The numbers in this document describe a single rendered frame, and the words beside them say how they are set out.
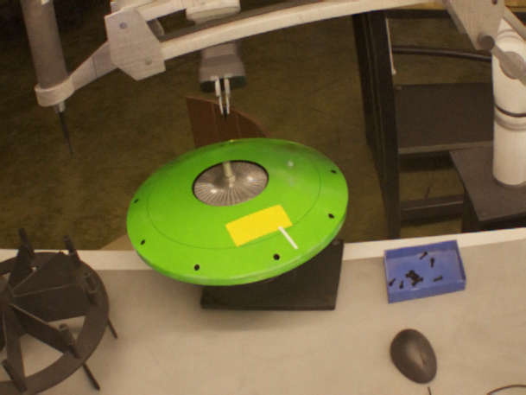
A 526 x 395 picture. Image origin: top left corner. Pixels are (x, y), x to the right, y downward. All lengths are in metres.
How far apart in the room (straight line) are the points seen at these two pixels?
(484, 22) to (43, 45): 0.51
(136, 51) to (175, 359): 0.46
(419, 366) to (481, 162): 0.63
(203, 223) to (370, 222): 1.72
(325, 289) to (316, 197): 0.15
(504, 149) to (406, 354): 0.54
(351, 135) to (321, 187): 2.14
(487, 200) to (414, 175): 1.54
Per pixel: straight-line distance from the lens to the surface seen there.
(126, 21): 0.69
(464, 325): 0.96
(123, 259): 1.16
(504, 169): 1.31
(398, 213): 2.39
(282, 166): 0.97
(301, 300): 1.00
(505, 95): 1.22
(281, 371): 0.92
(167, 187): 0.98
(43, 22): 0.71
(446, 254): 1.07
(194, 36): 0.71
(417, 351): 0.88
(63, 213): 3.01
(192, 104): 1.63
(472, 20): 0.75
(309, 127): 3.17
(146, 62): 0.71
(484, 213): 1.26
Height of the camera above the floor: 1.63
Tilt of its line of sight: 36 degrees down
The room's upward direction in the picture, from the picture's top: 10 degrees counter-clockwise
